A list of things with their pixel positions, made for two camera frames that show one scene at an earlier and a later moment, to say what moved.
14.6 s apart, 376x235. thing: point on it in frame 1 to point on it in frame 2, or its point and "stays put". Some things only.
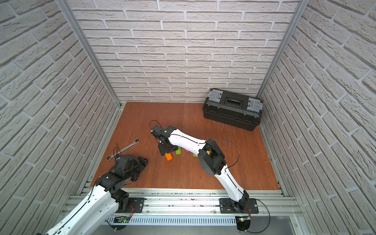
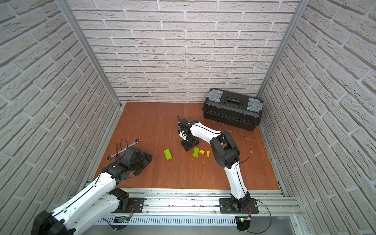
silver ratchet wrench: (136, 141) stays put
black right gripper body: (164, 149) to (190, 142)
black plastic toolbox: (234, 109) stays put
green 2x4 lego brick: (178, 151) to (168, 154)
